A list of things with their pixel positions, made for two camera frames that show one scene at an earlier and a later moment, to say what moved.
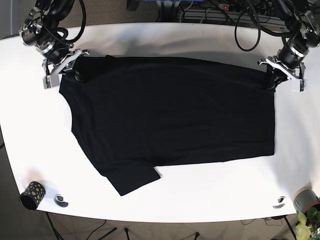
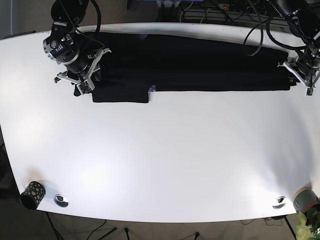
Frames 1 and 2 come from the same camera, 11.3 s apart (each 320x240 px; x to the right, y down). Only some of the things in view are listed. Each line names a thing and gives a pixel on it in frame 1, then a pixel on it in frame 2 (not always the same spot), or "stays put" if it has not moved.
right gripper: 299,84 to 306,75
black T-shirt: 132,114 to 137,61
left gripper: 52,78 to 80,72
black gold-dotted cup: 31,198 stays put
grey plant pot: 304,199 stays put
